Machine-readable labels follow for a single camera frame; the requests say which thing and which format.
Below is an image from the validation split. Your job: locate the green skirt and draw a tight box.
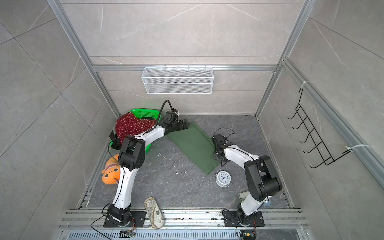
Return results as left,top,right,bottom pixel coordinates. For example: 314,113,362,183
168,122,219,175

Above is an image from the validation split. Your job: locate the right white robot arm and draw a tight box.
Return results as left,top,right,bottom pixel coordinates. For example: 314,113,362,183
212,134,283,227

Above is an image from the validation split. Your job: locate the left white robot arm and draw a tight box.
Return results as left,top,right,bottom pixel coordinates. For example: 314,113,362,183
103,109,190,227

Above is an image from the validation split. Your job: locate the green plastic basket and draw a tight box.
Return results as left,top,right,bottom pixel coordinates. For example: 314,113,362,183
110,109,165,153

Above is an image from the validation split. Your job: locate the white round clock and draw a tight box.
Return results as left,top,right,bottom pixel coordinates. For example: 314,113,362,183
215,171,232,188

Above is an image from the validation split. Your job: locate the red polka dot skirt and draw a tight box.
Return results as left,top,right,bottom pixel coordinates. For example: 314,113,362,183
115,109,159,145

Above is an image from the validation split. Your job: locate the beige small remote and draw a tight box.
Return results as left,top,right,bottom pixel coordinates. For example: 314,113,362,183
238,191,250,201

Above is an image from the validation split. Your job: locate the blue grey insole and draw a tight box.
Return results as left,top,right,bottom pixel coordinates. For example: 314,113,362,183
263,198,271,207

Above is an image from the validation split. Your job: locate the orange plush toy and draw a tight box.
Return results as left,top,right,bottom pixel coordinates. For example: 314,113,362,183
102,154,121,185

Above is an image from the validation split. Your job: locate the patterned beige shoe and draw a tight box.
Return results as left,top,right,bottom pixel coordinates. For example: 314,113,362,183
144,197,165,230

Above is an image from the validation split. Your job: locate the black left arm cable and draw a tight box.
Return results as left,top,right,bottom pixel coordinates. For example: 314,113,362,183
154,99,175,128

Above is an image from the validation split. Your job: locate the white wire mesh basket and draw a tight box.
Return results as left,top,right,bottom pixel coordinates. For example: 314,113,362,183
142,67,214,95

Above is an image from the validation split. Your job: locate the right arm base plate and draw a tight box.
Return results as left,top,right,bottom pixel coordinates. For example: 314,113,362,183
221,209,265,227

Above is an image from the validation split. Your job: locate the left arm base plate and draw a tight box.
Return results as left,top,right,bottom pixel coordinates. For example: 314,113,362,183
103,211,147,228

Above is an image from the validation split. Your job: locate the black wall hook rack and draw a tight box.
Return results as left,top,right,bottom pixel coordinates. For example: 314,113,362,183
287,89,353,169

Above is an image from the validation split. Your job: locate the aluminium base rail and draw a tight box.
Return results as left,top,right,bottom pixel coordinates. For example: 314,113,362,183
58,208,313,240

